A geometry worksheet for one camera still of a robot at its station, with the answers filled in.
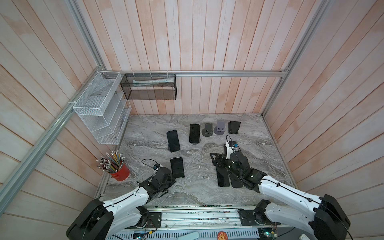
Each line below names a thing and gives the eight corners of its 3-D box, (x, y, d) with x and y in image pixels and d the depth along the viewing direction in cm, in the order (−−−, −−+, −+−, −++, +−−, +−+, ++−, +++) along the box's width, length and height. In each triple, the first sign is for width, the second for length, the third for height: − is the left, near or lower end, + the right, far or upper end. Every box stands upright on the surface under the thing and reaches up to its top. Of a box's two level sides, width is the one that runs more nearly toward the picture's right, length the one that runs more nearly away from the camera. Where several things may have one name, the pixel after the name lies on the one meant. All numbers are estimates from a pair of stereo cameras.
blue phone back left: (171, 154, 100) (169, 142, 89) (168, 143, 106) (166, 131, 95) (180, 151, 101) (179, 140, 91) (177, 141, 107) (176, 129, 96)
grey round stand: (202, 136, 109) (202, 128, 101) (201, 131, 112) (202, 122, 105) (211, 136, 109) (212, 128, 101) (210, 131, 112) (212, 122, 105)
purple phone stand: (214, 134, 111) (215, 129, 106) (213, 125, 116) (214, 120, 112) (225, 134, 111) (226, 129, 106) (223, 125, 116) (224, 120, 112)
